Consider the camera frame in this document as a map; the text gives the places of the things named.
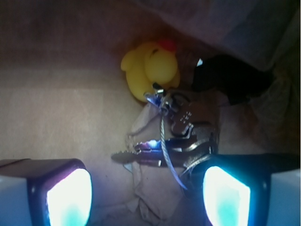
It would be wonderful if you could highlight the yellow rubber duck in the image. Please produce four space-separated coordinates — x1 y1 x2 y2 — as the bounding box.
120 39 180 102

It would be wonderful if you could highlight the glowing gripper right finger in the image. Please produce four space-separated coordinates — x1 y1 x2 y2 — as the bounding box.
190 153 301 226

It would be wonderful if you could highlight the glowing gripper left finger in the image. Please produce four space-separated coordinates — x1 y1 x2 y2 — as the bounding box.
0 159 93 226

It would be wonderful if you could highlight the silver key bunch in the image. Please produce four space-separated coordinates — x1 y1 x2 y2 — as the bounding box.
111 83 218 190

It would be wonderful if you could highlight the brown paper bag bin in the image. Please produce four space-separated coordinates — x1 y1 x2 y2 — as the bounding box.
0 0 301 226

